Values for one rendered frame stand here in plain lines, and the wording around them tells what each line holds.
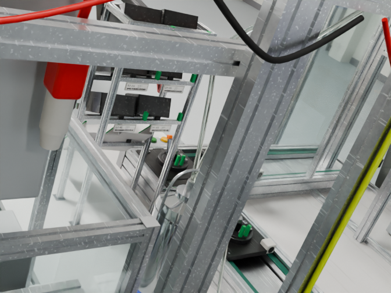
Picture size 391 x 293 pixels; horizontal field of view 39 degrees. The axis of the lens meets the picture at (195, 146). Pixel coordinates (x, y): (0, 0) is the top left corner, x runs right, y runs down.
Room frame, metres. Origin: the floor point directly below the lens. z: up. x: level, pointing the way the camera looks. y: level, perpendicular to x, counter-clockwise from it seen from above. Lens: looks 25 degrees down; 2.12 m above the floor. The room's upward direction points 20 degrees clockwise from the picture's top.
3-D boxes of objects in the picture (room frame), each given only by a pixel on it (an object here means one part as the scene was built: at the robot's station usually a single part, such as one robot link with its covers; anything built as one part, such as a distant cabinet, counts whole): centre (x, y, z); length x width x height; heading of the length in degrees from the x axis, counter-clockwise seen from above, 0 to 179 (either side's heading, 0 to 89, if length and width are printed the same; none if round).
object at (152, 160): (2.18, 0.07, 1.01); 0.24 x 0.24 x 0.13; 42
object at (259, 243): (1.81, -0.26, 1.01); 0.24 x 0.24 x 0.13; 42
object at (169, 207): (1.18, -0.02, 1.32); 0.14 x 0.14 x 0.38
